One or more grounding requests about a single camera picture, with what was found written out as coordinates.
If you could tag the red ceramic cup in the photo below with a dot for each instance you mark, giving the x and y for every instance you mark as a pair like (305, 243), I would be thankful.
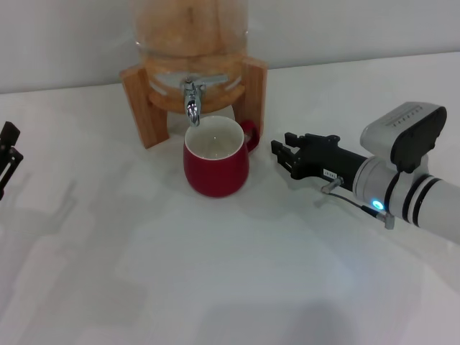
(215, 176)

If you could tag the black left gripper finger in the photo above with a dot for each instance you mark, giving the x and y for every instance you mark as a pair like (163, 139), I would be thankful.
(10, 134)

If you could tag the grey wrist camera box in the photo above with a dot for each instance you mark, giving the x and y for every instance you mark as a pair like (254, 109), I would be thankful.
(395, 133)

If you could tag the glass water dispenser jar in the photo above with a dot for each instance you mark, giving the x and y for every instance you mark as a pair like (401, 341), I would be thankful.
(190, 32)

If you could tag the wooden dispenser stand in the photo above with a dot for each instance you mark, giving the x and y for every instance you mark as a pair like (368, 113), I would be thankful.
(143, 108)

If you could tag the chrome faucet tap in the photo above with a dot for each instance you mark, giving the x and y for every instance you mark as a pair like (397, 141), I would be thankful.
(192, 106)

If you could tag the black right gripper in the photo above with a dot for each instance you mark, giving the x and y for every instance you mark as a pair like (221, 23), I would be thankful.
(327, 158)

